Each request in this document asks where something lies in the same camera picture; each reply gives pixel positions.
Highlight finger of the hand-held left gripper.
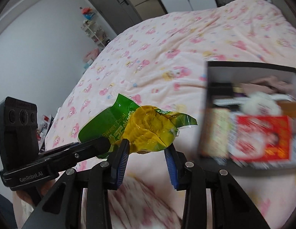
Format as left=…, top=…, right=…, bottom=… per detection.
left=53, top=137, right=112, bottom=170
left=38, top=142, right=82, bottom=157

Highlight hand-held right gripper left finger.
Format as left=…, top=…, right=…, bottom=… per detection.
left=24, top=139, right=130, bottom=229

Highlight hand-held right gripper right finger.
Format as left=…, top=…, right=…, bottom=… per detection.
left=163, top=145, right=270, bottom=229

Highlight green snack bag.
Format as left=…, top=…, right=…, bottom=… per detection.
left=78, top=93, right=198, bottom=160

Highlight orange printed card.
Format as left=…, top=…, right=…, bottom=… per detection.
left=202, top=107, right=231, bottom=159

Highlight white smartwatch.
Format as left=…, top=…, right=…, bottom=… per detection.
left=214, top=94, right=293, bottom=106

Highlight red printed envelope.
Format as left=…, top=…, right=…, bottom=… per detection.
left=230, top=115, right=293, bottom=163

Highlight black display frame box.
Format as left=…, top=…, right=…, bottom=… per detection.
left=209, top=82, right=234, bottom=99

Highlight white fluffy plush keychain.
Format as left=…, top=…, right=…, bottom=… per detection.
left=241, top=91, right=282, bottom=116

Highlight black storage box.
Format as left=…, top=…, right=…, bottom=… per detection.
left=197, top=61, right=296, bottom=177

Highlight person's left hand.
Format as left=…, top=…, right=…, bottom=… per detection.
left=15, top=179, right=55, bottom=208

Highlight pink bag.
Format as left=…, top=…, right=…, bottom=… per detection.
left=82, top=48, right=101, bottom=62

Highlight white shelf rack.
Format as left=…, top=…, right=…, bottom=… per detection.
left=81, top=19, right=110, bottom=50

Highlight pink printed blanket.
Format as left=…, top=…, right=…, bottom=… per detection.
left=15, top=0, right=296, bottom=229

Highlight brown cloth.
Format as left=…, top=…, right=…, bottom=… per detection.
left=279, top=100, right=296, bottom=118

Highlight pink cloth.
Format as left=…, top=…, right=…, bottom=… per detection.
left=240, top=75, right=296, bottom=96

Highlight red plush toy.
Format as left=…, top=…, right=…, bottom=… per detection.
left=80, top=7, right=95, bottom=19

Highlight grey door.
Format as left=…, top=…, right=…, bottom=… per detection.
left=81, top=0, right=142, bottom=35

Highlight cardboard boxes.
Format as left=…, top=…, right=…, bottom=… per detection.
left=123, top=0, right=169, bottom=21

